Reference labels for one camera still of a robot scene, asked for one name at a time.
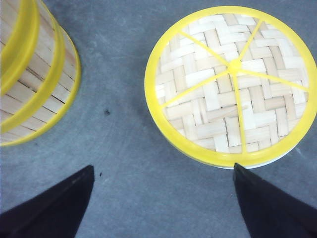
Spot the woven bamboo steamer lid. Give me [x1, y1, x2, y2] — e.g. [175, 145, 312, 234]
[144, 6, 317, 167]

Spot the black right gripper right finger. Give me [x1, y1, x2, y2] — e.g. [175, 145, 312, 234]
[233, 163, 317, 238]

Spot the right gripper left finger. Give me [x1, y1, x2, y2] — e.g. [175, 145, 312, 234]
[0, 165, 95, 238]

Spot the front bamboo steamer basket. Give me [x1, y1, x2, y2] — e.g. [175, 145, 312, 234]
[0, 29, 80, 146]

